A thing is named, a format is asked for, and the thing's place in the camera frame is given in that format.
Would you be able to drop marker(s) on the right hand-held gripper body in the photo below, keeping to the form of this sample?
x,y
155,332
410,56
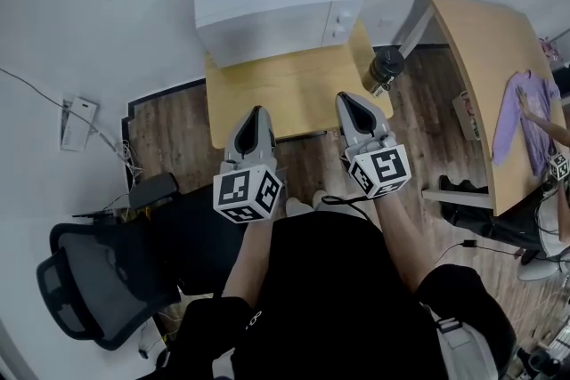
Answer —
x,y
383,169

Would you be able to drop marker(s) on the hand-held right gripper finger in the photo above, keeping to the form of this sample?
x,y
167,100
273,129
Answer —
x,y
374,118
345,133

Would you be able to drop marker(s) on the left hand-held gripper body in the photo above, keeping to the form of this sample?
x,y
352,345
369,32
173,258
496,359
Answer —
x,y
245,191

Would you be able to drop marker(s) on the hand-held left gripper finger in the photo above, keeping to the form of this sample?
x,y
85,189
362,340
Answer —
x,y
233,147
267,142

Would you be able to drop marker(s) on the white microwave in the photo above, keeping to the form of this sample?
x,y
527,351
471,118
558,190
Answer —
x,y
267,4

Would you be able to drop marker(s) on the person's left forearm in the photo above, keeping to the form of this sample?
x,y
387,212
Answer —
x,y
249,262

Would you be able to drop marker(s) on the person's right forearm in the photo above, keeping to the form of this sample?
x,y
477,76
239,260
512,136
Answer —
x,y
401,244

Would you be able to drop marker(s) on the dark water bottle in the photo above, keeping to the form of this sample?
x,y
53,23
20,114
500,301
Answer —
x,y
385,67

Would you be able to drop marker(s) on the person's left white shoe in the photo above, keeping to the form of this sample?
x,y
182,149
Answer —
x,y
296,207

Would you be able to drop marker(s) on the person's white shoe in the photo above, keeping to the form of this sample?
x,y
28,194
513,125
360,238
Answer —
x,y
320,198
296,207

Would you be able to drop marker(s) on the small wooden table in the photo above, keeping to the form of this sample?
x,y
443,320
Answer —
x,y
294,93

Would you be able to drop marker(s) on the person's right white shoe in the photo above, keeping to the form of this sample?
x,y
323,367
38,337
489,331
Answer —
x,y
320,198

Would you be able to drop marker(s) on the cardboard box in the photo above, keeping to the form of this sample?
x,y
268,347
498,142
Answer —
x,y
467,120

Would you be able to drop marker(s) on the black bag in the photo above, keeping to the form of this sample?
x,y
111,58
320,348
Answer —
x,y
481,222

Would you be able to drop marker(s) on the large wooden desk white legs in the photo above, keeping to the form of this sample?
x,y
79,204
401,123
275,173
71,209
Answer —
x,y
481,49

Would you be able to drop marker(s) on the person's black shirt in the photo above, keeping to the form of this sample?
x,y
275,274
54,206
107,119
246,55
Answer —
x,y
329,302

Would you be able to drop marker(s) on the black router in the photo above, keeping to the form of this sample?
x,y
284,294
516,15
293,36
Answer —
x,y
95,214

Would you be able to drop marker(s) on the purple garment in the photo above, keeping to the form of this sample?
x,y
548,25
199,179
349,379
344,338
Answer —
x,y
534,111

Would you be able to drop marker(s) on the black mesh office chair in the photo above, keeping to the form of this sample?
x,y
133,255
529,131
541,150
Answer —
x,y
98,280

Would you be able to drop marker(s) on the gray sling bag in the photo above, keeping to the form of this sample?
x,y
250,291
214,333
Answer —
x,y
463,351

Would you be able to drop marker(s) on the white wall box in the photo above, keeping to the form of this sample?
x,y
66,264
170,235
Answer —
x,y
80,124

